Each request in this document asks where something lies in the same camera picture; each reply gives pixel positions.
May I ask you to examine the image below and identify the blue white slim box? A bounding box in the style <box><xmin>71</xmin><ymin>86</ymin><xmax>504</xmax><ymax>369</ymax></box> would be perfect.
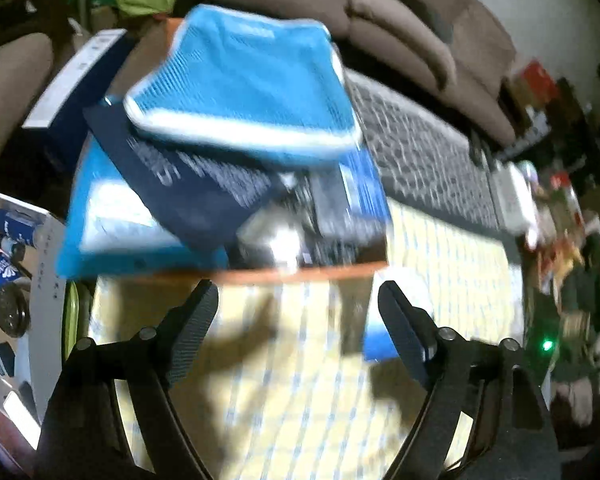
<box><xmin>362</xmin><ymin>276</ymin><xmax>398</xmax><ymax>362</ymax></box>

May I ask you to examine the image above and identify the blue shoelace package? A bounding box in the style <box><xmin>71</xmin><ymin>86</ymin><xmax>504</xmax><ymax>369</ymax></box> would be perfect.
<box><xmin>57</xmin><ymin>130</ymin><xmax>228</xmax><ymax>278</ymax></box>

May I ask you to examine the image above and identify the navy skin care box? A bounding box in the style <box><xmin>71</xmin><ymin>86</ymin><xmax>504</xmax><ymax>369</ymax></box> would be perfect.
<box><xmin>83</xmin><ymin>104</ymin><xmax>286</xmax><ymax>250</ymax></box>

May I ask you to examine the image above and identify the blue mesh pouch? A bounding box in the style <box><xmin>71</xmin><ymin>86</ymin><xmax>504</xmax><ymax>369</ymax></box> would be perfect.
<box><xmin>123</xmin><ymin>4</ymin><xmax>362</xmax><ymax>166</ymax></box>

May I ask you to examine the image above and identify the yellow plaid tablecloth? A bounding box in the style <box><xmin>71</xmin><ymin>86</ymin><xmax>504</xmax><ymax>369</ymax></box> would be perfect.
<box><xmin>86</xmin><ymin>199</ymin><xmax>527</xmax><ymax>480</ymax></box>

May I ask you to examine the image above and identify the shiny steel ball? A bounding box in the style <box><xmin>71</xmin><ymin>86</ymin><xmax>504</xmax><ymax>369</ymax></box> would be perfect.
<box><xmin>237</xmin><ymin>205</ymin><xmax>304</xmax><ymax>271</ymax></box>

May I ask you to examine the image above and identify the orange cardboard box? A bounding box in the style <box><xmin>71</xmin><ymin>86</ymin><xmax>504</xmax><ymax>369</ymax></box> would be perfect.
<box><xmin>104</xmin><ymin>16</ymin><xmax>391</xmax><ymax>286</ymax></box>

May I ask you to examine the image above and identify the blue foil sachet pack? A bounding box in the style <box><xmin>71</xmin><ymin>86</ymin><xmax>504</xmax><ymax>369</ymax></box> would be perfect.
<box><xmin>309</xmin><ymin>148</ymin><xmax>392</xmax><ymax>246</ymax></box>

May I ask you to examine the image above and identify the grey hexagon pattern mat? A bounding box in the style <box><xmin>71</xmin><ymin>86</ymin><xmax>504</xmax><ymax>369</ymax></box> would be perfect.
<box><xmin>344</xmin><ymin>68</ymin><xmax>503</xmax><ymax>236</ymax></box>

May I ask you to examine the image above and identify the white tissue box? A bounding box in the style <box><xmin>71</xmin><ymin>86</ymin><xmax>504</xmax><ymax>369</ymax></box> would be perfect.
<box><xmin>491</xmin><ymin>162</ymin><xmax>538</xmax><ymax>236</ymax></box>

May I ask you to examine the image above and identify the white open box with toiletries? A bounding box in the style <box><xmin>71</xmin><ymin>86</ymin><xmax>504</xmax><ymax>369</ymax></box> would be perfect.
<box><xmin>0</xmin><ymin>194</ymin><xmax>66</xmax><ymax>452</ymax></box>

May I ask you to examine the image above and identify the long navy white box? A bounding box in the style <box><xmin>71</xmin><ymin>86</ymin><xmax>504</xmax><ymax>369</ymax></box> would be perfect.
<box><xmin>22</xmin><ymin>28</ymin><xmax>135</xmax><ymax>167</ymax></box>

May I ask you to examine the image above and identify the brown armchair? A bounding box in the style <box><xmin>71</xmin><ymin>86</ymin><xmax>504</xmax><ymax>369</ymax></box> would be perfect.
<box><xmin>0</xmin><ymin>32</ymin><xmax>54</xmax><ymax>155</ymax></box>

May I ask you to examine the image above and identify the brown sofa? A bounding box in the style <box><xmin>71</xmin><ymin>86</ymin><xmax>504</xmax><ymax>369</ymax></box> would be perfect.
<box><xmin>201</xmin><ymin>0</ymin><xmax>516</xmax><ymax>146</ymax></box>

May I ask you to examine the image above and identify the brown sofa cushion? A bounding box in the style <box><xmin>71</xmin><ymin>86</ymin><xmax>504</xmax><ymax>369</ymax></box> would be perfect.
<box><xmin>350</xmin><ymin>0</ymin><xmax>457</xmax><ymax>90</ymax></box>

